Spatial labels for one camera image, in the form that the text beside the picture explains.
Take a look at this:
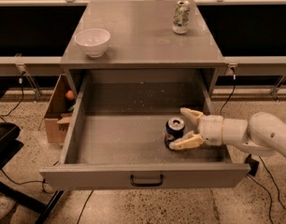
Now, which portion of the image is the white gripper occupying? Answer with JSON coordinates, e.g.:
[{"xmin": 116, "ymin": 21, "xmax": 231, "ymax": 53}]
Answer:
[{"xmin": 168, "ymin": 107, "xmax": 223, "ymax": 150}]

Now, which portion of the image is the blue pepsi can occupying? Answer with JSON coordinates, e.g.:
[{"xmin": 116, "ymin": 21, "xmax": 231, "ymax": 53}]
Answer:
[{"xmin": 164, "ymin": 117, "xmax": 185, "ymax": 147}]

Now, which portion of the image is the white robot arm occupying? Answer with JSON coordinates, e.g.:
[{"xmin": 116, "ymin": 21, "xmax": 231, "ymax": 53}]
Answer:
[{"xmin": 168, "ymin": 107, "xmax": 286, "ymax": 158}]

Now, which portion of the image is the grey open drawer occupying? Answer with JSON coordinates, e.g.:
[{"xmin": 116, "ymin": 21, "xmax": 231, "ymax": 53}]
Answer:
[{"xmin": 40, "ymin": 69, "xmax": 250, "ymax": 190}]

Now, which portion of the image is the green white soda can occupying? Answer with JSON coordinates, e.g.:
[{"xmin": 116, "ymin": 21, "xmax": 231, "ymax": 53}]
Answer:
[{"xmin": 173, "ymin": 0, "xmax": 191, "ymax": 35}]

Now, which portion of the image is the black power adapter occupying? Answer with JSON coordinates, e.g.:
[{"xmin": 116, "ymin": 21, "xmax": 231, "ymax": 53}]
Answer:
[{"xmin": 245, "ymin": 155, "xmax": 259, "ymax": 176}]

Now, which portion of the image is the grey metal cabinet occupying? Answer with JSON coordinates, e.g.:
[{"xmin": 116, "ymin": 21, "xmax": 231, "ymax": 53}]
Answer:
[{"xmin": 61, "ymin": 0, "xmax": 224, "ymax": 97}]

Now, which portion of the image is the orange fruit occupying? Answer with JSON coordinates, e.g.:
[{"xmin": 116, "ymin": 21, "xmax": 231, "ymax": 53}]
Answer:
[{"xmin": 65, "ymin": 91, "xmax": 75, "ymax": 100}]

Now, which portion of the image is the white ceramic bowl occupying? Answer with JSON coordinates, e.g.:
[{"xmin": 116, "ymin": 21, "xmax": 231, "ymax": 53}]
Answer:
[{"xmin": 75, "ymin": 28, "xmax": 111, "ymax": 58}]

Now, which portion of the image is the cardboard box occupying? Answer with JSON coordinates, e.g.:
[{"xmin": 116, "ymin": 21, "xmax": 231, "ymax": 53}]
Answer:
[{"xmin": 44, "ymin": 75, "xmax": 75, "ymax": 143}]

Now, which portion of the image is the black chair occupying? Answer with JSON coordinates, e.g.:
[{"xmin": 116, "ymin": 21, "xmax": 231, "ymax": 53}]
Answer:
[{"xmin": 0, "ymin": 87, "xmax": 65, "ymax": 224}]

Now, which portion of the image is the white shoe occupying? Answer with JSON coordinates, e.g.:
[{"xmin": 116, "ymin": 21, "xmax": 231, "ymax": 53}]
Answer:
[{"xmin": 0, "ymin": 196, "xmax": 16, "ymax": 220}]

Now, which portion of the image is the black cable from wall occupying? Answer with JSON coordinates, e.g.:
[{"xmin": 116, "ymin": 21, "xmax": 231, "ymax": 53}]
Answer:
[{"xmin": 219, "ymin": 73, "xmax": 237, "ymax": 116}]

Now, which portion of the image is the black drawer handle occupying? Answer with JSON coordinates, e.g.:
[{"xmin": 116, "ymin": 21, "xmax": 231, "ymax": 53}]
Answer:
[{"xmin": 130, "ymin": 175, "xmax": 164, "ymax": 188}]

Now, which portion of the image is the black cable right floor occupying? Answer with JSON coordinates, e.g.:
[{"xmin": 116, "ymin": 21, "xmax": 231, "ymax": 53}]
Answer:
[{"xmin": 246, "ymin": 156, "xmax": 286, "ymax": 224}]

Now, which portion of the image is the black cable floor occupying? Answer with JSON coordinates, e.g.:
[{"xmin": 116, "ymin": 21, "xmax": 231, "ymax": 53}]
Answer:
[
  {"xmin": 0, "ymin": 72, "xmax": 27, "ymax": 123},
  {"xmin": 246, "ymin": 156, "xmax": 286, "ymax": 224}
]

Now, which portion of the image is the black cable left floor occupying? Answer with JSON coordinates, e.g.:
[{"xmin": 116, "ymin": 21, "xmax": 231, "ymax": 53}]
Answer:
[{"xmin": 0, "ymin": 72, "xmax": 27, "ymax": 123}]

